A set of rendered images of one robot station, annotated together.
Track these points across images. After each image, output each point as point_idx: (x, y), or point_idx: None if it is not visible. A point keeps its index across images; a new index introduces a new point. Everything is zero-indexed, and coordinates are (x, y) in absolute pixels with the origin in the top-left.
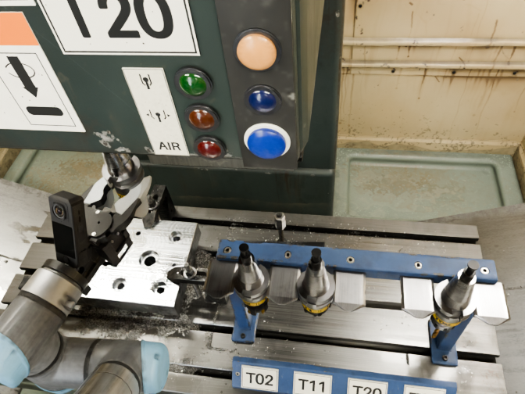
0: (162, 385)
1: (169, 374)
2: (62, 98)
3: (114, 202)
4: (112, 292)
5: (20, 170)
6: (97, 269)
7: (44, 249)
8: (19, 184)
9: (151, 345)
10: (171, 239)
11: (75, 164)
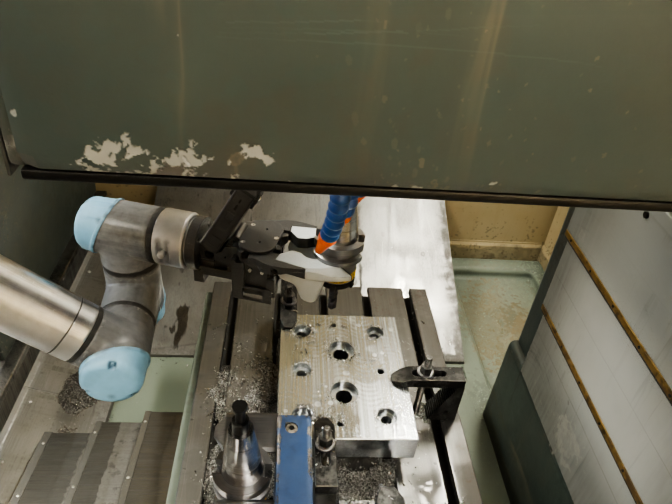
0: (92, 392)
1: (201, 470)
2: None
3: (440, 345)
4: (289, 365)
5: (485, 268)
6: (222, 275)
7: (352, 299)
8: (452, 265)
9: (130, 358)
10: (383, 414)
11: (522, 317)
